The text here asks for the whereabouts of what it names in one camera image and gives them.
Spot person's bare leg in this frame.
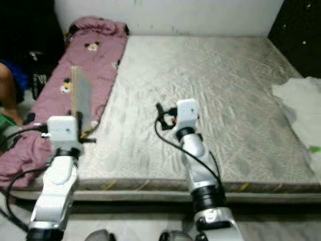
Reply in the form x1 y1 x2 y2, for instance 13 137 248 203
0 63 26 126

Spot grey robot leg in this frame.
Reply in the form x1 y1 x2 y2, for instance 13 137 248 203
158 229 191 241
85 229 116 241

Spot grey right robot leg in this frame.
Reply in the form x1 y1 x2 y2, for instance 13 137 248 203
158 229 191 241

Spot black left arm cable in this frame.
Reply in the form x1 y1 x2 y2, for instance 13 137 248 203
0 125 51 236

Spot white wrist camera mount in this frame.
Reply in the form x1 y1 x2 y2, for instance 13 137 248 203
48 116 81 154
176 98 200 132

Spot cream pillow with writing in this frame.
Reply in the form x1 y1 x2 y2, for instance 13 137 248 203
272 77 321 164

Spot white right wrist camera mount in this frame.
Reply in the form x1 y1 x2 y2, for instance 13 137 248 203
176 98 200 132

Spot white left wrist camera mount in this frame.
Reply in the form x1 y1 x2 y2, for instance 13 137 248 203
48 116 81 154

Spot mauve cartoon print blanket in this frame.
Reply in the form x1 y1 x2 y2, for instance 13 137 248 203
0 17 128 191

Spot grey quilted mattress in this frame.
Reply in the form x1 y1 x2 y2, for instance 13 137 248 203
75 35 321 201

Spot black printed bag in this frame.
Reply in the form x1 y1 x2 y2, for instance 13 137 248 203
29 49 55 100

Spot black tufted headboard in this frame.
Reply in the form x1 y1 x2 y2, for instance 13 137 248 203
267 0 321 51

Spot person's blue shorts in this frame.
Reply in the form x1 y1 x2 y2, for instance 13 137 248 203
5 60 29 103

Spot grey left robot leg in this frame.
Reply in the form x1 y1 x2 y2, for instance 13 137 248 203
85 229 116 241

